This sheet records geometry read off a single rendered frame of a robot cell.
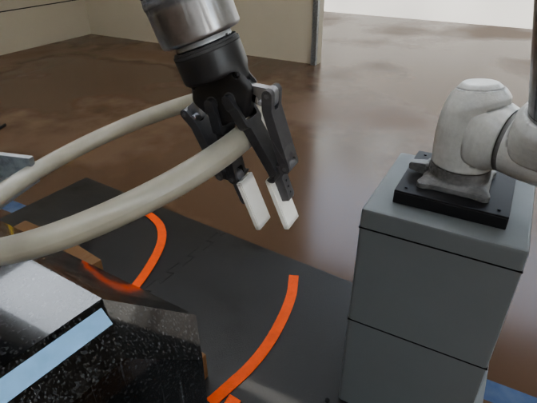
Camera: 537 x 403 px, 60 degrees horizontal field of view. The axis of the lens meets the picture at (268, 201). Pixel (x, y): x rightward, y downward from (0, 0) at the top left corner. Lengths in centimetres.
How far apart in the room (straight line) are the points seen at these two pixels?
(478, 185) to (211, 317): 121
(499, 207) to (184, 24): 97
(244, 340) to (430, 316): 83
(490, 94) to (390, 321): 67
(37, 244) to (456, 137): 98
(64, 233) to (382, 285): 101
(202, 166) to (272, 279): 172
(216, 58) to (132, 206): 17
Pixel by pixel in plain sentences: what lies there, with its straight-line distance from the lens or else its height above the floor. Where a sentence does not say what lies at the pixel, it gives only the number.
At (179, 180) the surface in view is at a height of 122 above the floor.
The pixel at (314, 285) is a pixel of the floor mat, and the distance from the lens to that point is 216.
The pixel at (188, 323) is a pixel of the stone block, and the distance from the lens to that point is 118.
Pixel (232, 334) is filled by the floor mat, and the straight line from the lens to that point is 195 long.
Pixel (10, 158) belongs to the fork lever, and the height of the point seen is 109.
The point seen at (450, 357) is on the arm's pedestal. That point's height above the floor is 40.
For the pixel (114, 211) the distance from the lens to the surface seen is 48.
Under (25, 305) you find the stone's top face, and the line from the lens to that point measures 101.
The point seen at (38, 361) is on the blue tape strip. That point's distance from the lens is 92.
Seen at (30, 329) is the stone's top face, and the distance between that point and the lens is 95.
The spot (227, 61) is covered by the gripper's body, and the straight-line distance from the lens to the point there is 50.
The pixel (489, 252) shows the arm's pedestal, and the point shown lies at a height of 77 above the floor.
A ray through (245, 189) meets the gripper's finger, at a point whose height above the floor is 116.
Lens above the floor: 144
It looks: 31 degrees down
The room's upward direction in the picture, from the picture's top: straight up
